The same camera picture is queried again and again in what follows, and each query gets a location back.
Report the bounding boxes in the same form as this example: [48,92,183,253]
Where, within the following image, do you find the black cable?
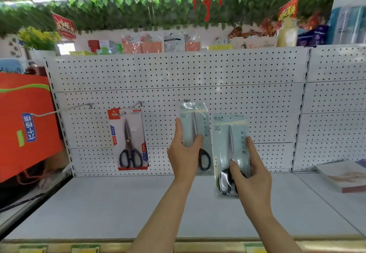
[0,193,46,214]

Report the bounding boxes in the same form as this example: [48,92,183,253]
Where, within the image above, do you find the orange hanging packet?
[184,34,201,52]
[141,34,164,53]
[121,35,141,54]

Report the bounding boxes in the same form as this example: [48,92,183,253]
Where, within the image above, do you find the narrow white pegboard panel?
[292,44,366,173]

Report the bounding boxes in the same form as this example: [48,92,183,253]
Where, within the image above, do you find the orange bag with green stripe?
[0,72,66,183]

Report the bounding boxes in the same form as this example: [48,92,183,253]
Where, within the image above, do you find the person's left hand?
[167,118,204,183]

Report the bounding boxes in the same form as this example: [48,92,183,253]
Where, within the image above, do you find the person's left forearm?
[129,173,198,253]

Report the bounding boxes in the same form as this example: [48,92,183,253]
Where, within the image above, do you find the yellow artificial flowers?
[17,26,62,51]

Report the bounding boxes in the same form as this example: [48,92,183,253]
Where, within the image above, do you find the red and gold ornament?
[228,18,278,41]

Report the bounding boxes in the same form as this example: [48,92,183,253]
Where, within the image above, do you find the person's right hand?
[229,136,273,214]

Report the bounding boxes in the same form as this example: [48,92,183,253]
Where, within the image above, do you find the white hanging packet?
[163,32,185,53]

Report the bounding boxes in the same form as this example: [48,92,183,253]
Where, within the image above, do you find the white product box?
[229,37,278,49]

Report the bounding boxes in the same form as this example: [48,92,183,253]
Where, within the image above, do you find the light blue soft pack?
[0,58,30,75]

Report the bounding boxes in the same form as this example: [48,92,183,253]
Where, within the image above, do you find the white shelf board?
[3,171,366,240]

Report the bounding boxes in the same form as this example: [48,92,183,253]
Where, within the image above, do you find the person's right forearm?
[240,204,304,253]

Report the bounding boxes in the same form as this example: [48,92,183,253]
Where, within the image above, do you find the green leaf garland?
[0,0,366,38]

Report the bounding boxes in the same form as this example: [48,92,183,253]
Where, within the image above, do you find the wide white pegboard panel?
[45,47,311,178]

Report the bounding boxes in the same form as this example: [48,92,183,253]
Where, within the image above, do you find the yellow plastic bottle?
[276,18,299,48]

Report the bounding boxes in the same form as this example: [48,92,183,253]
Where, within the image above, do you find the white and pink flat box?
[315,160,366,194]

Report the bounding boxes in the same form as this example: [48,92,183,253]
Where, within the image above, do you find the red promotional sign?
[278,0,300,23]
[52,12,77,40]

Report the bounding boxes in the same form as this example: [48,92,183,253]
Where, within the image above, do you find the green packets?
[69,42,123,56]

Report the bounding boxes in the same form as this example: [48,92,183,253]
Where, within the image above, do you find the yellow green price tag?
[72,244,101,253]
[245,243,268,253]

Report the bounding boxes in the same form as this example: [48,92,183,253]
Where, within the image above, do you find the pale blue scissors packet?
[179,102,214,177]
[213,114,252,200]

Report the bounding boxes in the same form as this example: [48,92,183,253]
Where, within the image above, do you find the white and blue tissue pack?
[327,0,366,45]

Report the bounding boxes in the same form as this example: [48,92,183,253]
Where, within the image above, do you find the purple product pack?
[296,25,330,46]

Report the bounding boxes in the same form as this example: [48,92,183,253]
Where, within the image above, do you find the red card scissors packet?
[107,108,150,171]

